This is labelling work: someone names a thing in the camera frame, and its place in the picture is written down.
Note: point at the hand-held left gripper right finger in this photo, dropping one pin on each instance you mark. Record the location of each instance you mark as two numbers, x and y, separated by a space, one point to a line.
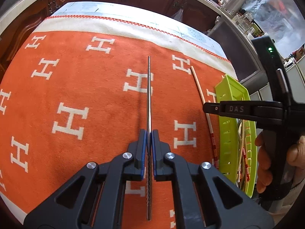
156 148

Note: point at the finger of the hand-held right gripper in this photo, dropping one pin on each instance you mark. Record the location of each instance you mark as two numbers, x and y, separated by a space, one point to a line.
238 109

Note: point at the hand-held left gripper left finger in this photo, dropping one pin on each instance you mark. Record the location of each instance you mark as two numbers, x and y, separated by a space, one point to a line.
143 148

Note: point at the green plastic tray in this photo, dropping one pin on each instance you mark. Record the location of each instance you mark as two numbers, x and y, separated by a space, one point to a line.
236 93

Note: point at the red-banded wooden chopstick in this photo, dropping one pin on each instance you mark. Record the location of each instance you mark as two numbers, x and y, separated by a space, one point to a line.
239 152
212 143
246 167

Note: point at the person's right forearm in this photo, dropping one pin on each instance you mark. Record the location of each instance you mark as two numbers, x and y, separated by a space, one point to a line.
296 190

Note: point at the person's right hand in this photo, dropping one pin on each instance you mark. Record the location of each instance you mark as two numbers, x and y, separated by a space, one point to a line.
262 167

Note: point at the steel cabinet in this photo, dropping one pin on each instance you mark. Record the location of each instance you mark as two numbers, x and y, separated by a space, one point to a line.
233 45

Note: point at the orange printed blanket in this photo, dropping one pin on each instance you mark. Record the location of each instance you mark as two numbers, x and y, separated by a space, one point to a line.
95 76

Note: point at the glass jar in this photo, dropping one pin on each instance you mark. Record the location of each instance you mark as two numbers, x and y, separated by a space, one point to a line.
243 21

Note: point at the silver foil sheet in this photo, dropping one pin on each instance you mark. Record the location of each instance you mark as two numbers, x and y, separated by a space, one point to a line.
278 12

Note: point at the steel electric kettle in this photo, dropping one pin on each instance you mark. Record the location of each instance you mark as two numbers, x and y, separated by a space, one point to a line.
234 3

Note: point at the white plastic bag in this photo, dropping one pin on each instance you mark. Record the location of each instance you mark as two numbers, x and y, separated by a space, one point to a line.
178 15

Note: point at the light blue tablecloth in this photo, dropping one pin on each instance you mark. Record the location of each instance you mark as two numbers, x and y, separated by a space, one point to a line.
107 9

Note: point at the white kitchen countertop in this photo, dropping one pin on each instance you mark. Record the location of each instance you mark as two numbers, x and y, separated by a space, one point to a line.
28 4

